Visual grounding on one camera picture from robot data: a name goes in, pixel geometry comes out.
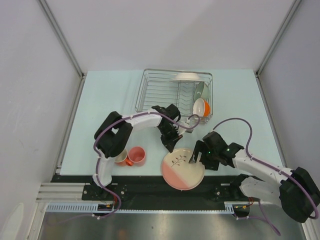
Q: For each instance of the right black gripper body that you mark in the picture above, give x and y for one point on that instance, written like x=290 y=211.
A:
x=208 y=157

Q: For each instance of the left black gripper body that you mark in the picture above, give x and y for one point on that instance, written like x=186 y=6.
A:
x=169 y=135

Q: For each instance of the white and orange bowl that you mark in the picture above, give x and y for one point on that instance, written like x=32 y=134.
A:
x=201 y=108

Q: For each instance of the pink cup orange handle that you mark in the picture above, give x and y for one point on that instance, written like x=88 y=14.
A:
x=136 y=157

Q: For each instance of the pink and cream plate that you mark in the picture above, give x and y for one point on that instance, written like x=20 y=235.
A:
x=179 y=173

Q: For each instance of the metal wire dish rack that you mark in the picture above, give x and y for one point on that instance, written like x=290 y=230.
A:
x=156 y=88

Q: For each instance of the green bowl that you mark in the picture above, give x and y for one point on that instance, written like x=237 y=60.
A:
x=201 y=92

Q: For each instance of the white fluted plate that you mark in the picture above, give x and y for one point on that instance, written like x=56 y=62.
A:
x=186 y=77

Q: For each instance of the cream cup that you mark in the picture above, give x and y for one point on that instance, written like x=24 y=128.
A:
x=121 y=158

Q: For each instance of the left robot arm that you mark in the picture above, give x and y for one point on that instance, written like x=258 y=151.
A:
x=112 y=136

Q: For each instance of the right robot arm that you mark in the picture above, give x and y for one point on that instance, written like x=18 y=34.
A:
x=293 y=190

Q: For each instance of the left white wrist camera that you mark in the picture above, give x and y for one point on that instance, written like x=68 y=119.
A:
x=185 y=127

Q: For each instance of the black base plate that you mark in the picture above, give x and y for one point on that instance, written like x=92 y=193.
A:
x=216 y=187

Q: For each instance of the white slotted cable duct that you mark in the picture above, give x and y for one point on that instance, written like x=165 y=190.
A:
x=97 y=208

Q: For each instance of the aluminium front rail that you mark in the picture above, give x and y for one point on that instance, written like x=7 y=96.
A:
x=52 y=192

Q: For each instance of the right aluminium frame post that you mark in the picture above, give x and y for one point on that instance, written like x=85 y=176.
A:
x=279 y=35

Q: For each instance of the aluminium frame post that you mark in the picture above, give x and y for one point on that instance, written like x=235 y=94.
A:
x=49 y=15
x=279 y=35

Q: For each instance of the left aluminium frame post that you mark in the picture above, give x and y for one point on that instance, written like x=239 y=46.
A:
x=49 y=15

